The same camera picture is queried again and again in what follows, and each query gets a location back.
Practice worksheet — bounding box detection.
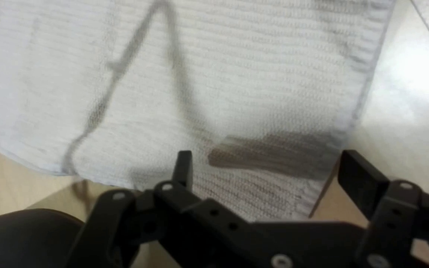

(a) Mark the white cloth towel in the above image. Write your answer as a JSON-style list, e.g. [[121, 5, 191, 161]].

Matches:
[[0, 0, 398, 224]]

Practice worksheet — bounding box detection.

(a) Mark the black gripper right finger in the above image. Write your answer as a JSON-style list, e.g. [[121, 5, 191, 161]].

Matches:
[[337, 150, 429, 268]]

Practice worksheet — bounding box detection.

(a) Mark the black saucepan with handle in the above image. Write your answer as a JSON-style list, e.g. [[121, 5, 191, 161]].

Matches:
[[0, 208, 85, 268]]

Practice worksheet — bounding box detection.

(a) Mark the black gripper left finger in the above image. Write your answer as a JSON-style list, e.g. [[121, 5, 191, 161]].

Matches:
[[64, 150, 276, 268]]

